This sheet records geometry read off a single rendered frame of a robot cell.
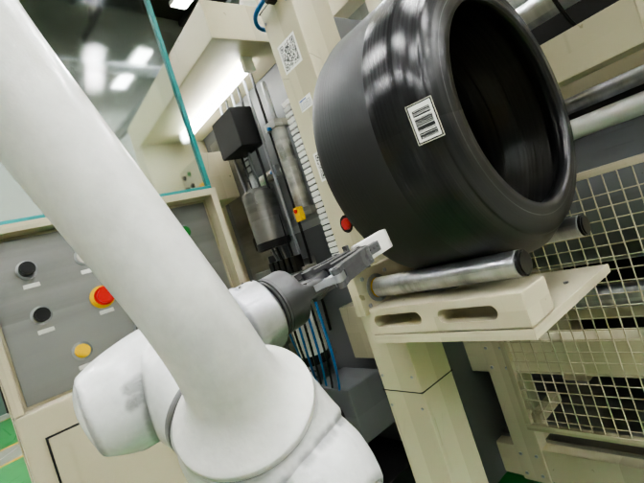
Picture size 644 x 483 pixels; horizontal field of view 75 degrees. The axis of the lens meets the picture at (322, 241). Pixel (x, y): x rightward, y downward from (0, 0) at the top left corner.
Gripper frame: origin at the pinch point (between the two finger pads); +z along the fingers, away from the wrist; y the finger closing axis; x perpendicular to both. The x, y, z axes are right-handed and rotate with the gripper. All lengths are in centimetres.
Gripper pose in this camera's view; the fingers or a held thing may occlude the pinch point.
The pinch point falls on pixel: (372, 246)
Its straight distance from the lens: 63.0
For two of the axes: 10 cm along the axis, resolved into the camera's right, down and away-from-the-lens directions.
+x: 4.2, 9.1, 0.8
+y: -5.9, 2.0, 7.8
